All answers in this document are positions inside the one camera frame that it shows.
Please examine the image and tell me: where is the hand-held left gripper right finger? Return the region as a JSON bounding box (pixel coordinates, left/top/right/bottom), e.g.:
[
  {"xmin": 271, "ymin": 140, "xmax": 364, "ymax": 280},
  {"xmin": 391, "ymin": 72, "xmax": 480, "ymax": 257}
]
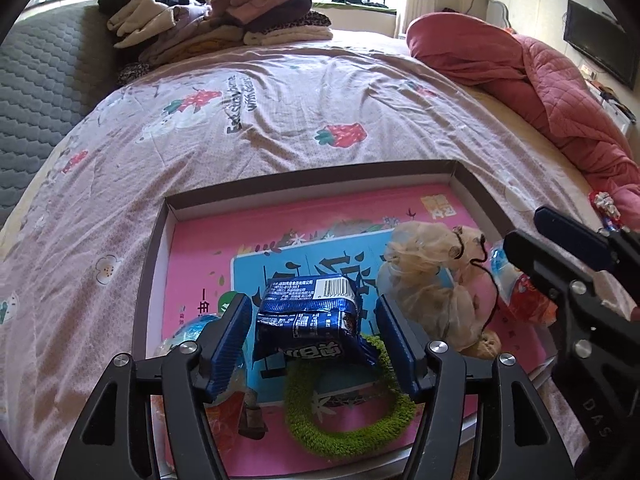
[{"xmin": 375, "ymin": 294, "xmax": 576, "ymax": 480}]

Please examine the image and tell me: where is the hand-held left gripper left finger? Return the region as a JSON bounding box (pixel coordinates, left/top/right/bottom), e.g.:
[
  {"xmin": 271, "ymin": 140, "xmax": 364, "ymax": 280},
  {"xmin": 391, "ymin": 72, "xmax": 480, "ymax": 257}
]
[{"xmin": 55, "ymin": 292, "xmax": 253, "ymax": 480}]

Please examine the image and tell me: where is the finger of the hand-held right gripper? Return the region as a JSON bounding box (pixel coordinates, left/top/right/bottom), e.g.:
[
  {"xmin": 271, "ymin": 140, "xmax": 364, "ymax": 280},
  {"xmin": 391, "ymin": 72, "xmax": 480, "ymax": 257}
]
[
  {"xmin": 534, "ymin": 206, "xmax": 621, "ymax": 271},
  {"xmin": 502, "ymin": 230, "xmax": 590, "ymax": 311}
]

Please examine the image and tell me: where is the blue snack packet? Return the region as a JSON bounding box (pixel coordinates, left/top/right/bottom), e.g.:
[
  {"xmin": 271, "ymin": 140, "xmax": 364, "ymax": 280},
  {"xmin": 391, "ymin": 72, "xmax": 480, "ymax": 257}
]
[{"xmin": 251, "ymin": 275, "xmax": 381, "ymax": 367}]

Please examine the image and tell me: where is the green fuzzy ring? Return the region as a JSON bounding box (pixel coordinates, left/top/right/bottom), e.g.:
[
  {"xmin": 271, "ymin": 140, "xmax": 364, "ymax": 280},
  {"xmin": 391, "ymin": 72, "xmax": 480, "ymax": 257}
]
[{"xmin": 284, "ymin": 334, "xmax": 418, "ymax": 459}]

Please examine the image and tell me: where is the pink cardboard tray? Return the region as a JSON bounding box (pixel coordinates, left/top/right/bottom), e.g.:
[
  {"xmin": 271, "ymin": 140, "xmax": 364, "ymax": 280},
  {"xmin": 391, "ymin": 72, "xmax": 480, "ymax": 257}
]
[{"xmin": 132, "ymin": 160, "xmax": 561, "ymax": 480}]

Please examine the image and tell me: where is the red white candy wrapper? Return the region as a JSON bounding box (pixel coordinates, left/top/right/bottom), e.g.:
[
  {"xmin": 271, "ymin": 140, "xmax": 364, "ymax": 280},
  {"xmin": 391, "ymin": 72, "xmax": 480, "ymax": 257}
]
[{"xmin": 589, "ymin": 191, "xmax": 622, "ymax": 222}]

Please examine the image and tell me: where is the beige bed sheet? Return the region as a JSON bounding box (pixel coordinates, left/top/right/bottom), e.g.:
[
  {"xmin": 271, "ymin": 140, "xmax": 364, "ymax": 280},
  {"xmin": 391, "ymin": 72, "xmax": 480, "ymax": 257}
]
[{"xmin": 465, "ymin": 85, "xmax": 623, "ymax": 243}]

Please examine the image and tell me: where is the cluttered white cabinet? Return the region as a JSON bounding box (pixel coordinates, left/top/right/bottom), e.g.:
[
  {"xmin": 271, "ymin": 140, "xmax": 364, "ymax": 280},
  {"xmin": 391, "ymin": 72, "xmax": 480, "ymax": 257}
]
[{"xmin": 580, "ymin": 60, "xmax": 638, "ymax": 131}]

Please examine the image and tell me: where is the pink quilt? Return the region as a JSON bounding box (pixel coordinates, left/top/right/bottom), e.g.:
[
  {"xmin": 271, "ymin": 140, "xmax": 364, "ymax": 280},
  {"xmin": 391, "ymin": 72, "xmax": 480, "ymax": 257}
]
[{"xmin": 406, "ymin": 14, "xmax": 640, "ymax": 233}]

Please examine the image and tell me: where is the black television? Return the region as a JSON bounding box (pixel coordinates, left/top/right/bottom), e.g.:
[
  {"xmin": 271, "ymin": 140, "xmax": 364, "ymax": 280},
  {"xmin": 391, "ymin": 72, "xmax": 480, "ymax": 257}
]
[{"xmin": 563, "ymin": 0, "xmax": 640, "ymax": 92}]

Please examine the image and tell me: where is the strawberry printed blanket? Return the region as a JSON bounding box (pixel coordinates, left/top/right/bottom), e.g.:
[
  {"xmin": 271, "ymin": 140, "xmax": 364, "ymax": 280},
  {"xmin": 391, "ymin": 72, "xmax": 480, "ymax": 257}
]
[{"xmin": 0, "ymin": 42, "xmax": 601, "ymax": 480}]

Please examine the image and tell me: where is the white chair back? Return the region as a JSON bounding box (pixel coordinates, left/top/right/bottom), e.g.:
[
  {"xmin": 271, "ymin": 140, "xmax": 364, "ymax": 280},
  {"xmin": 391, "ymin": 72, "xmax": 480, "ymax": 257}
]
[{"xmin": 472, "ymin": 0, "xmax": 512, "ymax": 29}]

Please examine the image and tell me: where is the pile of folded clothes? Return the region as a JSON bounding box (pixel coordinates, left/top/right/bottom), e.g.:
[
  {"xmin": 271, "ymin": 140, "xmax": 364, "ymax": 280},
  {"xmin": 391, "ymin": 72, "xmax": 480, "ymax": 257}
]
[{"xmin": 97, "ymin": 0, "xmax": 334, "ymax": 87}]

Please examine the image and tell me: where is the grey quilted headboard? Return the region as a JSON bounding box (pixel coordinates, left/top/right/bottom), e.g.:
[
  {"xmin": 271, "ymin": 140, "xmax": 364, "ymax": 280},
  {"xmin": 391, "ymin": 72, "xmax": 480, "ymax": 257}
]
[{"xmin": 0, "ymin": 2, "xmax": 126, "ymax": 223}]

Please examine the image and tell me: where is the green windowsill mat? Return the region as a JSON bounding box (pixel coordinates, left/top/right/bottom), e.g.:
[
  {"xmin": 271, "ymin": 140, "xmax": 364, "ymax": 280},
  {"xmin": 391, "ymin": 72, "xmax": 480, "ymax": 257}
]
[{"xmin": 312, "ymin": 0, "xmax": 399, "ymax": 14}]

